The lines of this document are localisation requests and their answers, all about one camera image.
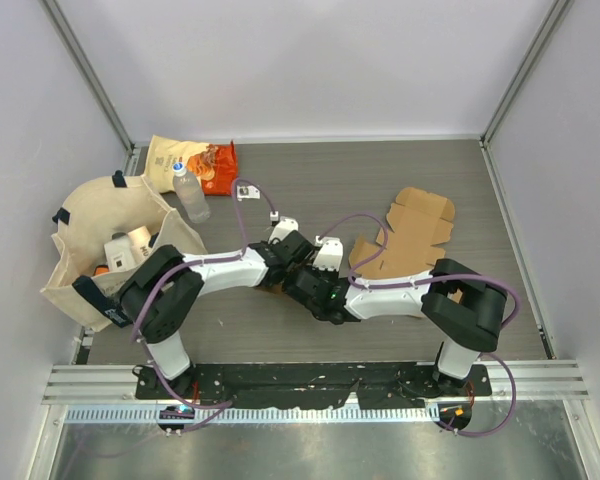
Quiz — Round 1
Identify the white box in bag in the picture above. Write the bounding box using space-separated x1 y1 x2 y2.
104 236 137 272

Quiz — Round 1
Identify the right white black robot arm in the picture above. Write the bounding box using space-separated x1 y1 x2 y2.
282 259 511 395

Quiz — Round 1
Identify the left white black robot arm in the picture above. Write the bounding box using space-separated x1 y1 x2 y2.
117 231 315 399

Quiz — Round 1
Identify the large flat cardboard box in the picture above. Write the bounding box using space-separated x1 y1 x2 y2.
349 187 455 284

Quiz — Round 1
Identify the beige orange snack bag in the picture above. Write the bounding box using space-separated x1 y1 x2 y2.
143 135 238 196

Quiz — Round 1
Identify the clear plastic water bottle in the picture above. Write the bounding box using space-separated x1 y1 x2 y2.
172 162 211 223

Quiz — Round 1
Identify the beige canvas tote bag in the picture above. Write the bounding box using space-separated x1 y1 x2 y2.
41 171 206 332

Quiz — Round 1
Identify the aluminium frame post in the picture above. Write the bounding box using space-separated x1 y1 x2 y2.
39 0 135 154
480 0 574 148

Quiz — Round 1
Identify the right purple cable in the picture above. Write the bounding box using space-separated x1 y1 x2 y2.
319 213 524 440

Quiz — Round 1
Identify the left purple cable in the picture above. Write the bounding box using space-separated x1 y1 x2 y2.
129 178 281 432

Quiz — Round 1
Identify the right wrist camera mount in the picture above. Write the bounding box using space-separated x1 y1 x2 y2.
312 236 344 272

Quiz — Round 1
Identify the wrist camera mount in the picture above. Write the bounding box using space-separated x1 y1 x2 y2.
312 236 344 272
268 211 299 243

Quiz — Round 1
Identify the small white tag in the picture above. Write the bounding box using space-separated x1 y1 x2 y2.
236 185 261 201

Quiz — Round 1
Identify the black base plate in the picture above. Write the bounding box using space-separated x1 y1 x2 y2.
135 360 494 410

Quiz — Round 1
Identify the white slotted cable duct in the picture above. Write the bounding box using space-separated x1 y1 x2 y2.
64 404 439 425

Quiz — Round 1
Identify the purple cable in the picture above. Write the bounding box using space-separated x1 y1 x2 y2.
129 178 281 432
319 213 524 440

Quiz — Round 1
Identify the small cardboard box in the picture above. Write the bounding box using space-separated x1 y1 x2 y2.
258 284 287 295

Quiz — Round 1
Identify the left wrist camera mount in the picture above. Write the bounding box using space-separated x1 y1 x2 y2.
268 211 299 243

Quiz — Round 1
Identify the left aluminium frame post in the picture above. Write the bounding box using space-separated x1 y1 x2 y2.
39 0 135 154

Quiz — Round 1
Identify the right aluminium frame post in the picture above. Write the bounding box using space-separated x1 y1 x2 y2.
480 0 574 148

